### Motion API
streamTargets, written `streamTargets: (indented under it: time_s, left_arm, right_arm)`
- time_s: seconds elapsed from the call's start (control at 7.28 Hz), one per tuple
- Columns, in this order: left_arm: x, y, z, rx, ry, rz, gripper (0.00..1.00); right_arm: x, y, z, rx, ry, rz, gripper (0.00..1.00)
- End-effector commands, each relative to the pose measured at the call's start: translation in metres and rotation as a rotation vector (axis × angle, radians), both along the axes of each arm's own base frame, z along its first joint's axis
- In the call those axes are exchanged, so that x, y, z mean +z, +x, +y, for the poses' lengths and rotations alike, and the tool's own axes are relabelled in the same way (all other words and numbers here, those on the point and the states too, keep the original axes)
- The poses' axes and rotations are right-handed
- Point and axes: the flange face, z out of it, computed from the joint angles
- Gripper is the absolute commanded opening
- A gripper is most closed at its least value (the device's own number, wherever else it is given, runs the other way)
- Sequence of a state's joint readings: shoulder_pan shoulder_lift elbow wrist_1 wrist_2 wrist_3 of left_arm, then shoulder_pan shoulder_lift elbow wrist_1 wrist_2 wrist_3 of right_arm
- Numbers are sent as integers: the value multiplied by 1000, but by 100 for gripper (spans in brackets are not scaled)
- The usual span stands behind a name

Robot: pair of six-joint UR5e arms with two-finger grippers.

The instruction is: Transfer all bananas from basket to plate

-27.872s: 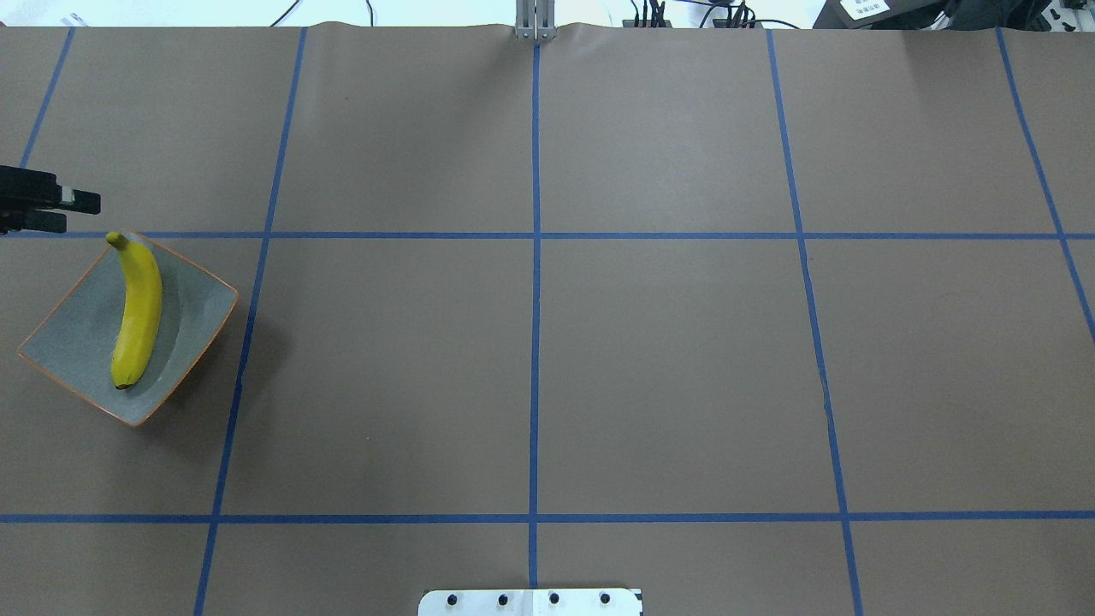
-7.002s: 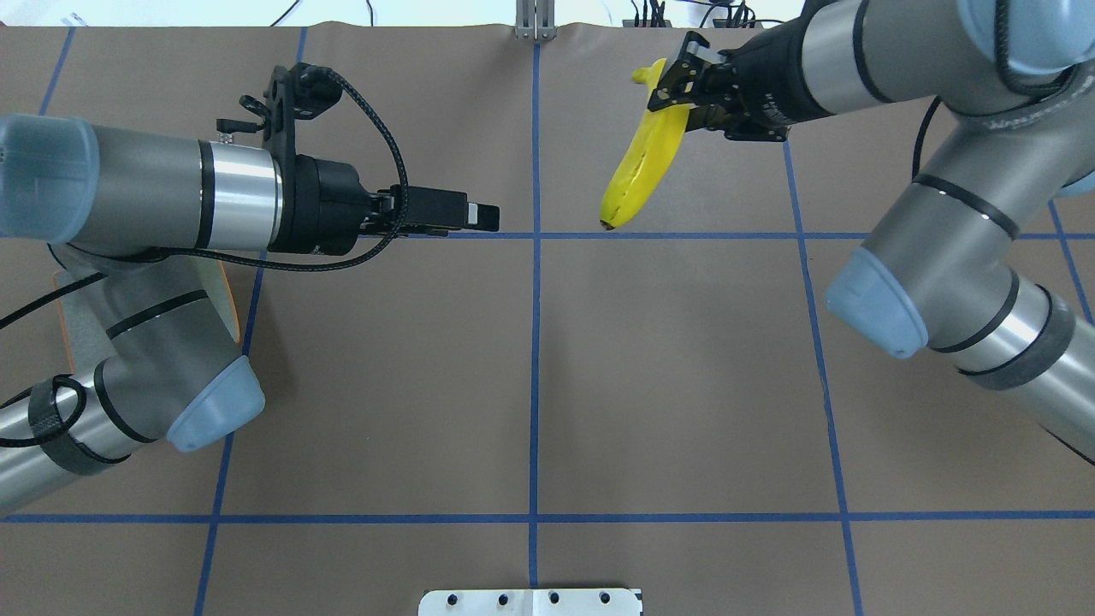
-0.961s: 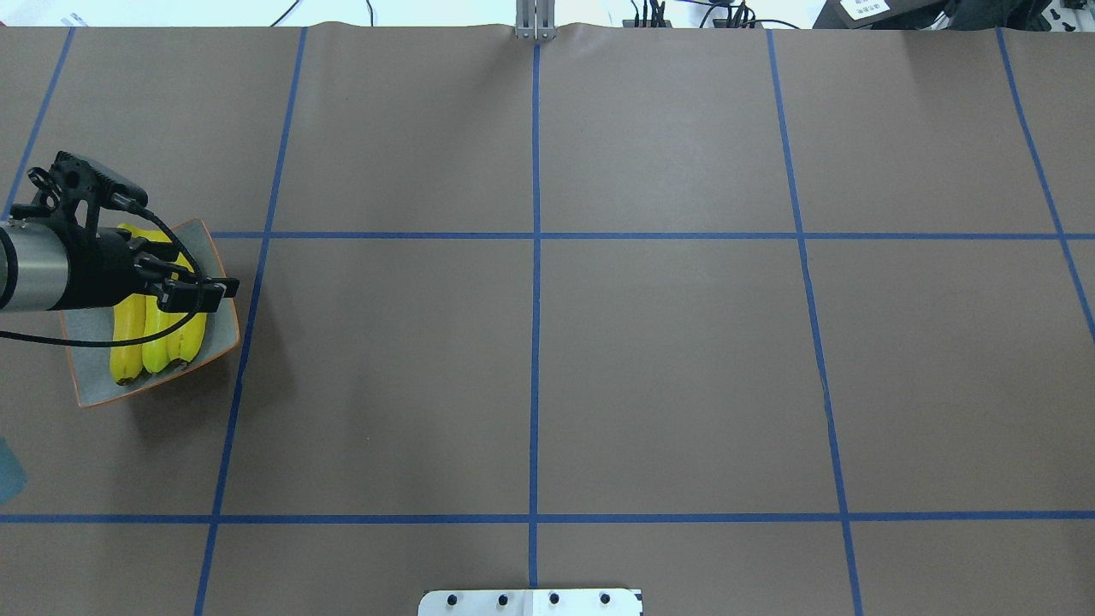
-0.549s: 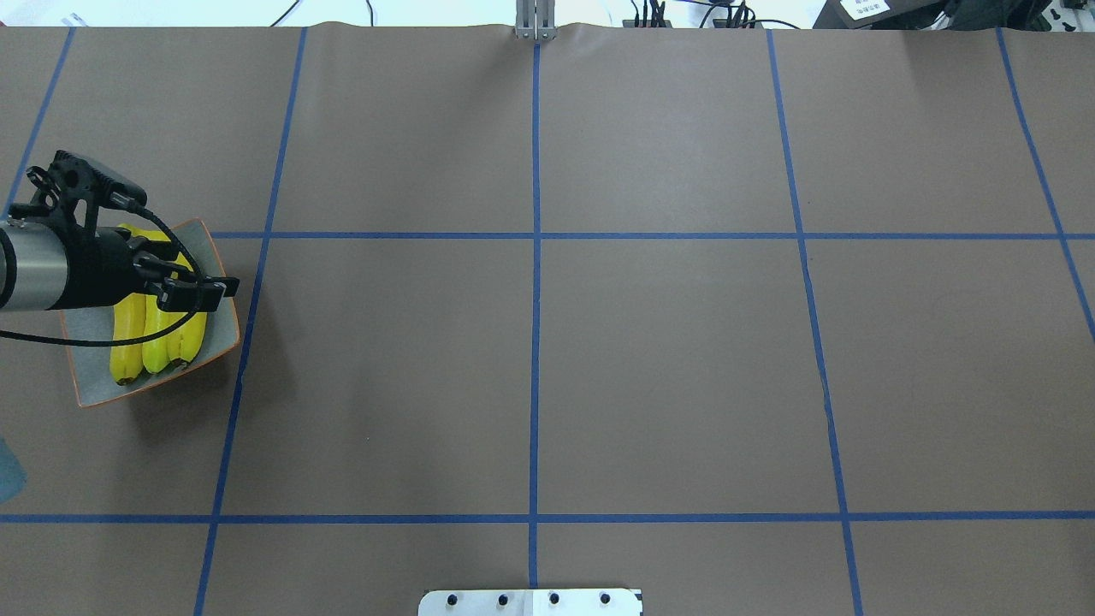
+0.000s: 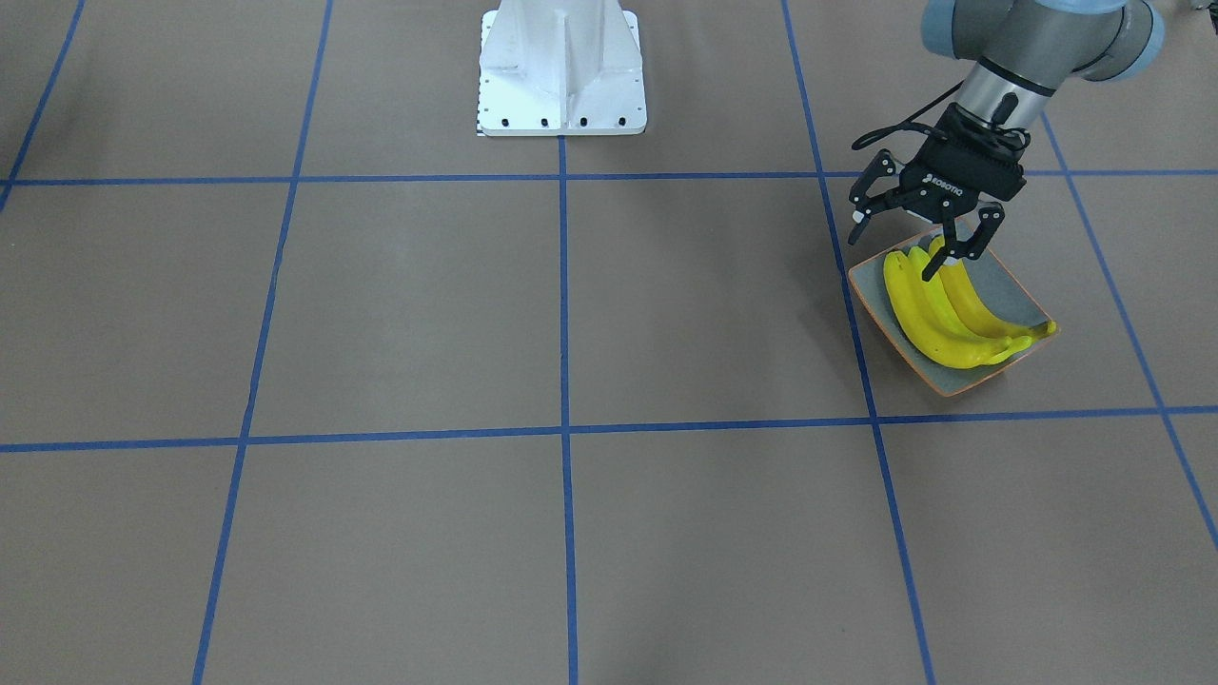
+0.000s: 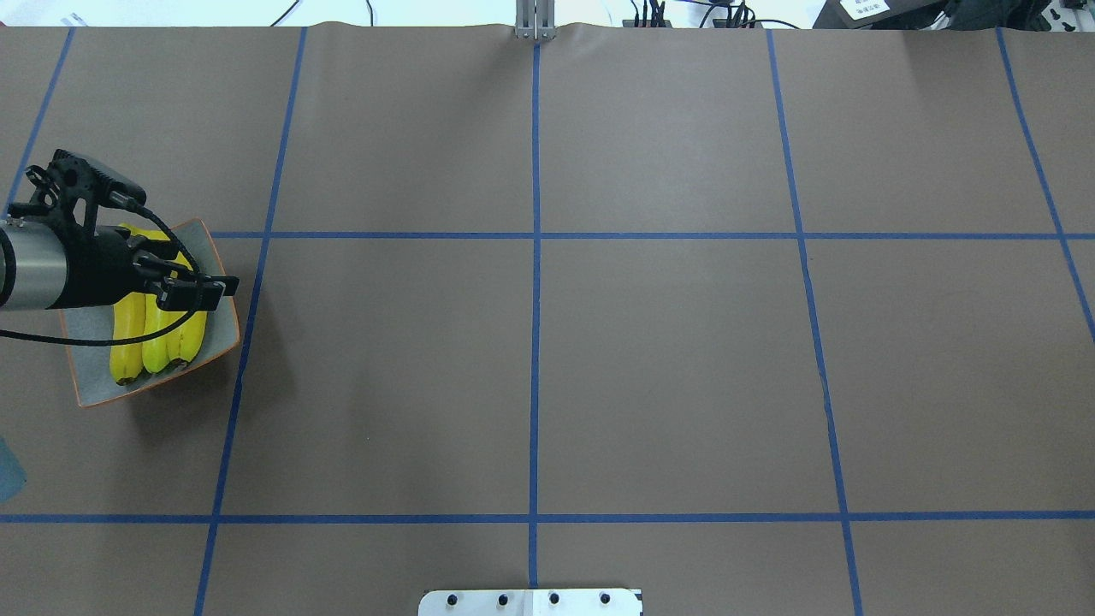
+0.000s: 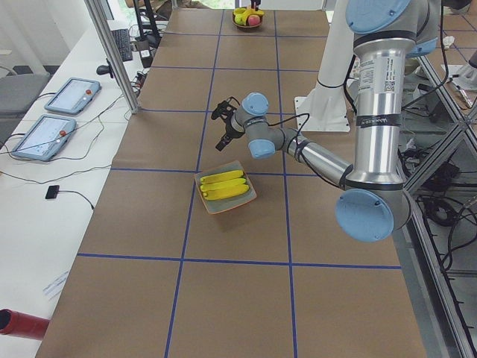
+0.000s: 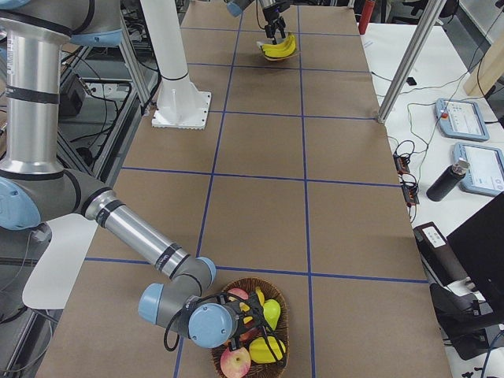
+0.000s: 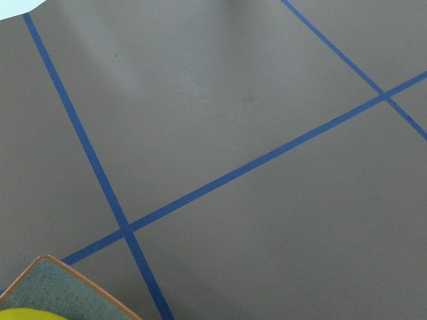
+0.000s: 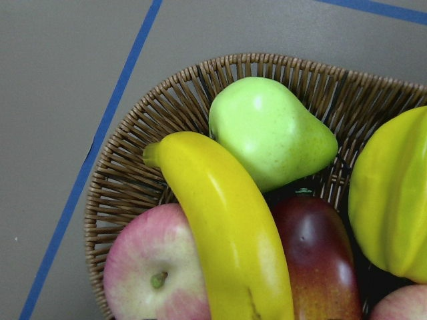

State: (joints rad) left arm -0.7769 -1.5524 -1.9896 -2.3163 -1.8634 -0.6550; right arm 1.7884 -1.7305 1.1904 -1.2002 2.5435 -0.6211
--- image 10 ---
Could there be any yellow banana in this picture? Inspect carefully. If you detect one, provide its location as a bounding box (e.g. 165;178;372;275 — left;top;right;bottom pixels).
143;131;294;319

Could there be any brown wicker basket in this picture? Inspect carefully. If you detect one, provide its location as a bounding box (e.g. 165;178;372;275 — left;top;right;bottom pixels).
84;53;426;319

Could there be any green plastic pear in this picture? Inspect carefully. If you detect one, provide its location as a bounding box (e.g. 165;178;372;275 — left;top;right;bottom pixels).
208;77;338;193

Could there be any red yellow mango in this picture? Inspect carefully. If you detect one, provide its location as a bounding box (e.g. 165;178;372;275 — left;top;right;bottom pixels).
272;195;362;319

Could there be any pink red apple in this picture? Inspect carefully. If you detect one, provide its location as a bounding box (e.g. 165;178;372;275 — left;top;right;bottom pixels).
103;203;210;319

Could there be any yellow starfruit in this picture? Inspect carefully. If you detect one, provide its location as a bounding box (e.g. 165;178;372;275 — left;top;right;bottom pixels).
348;107;426;283

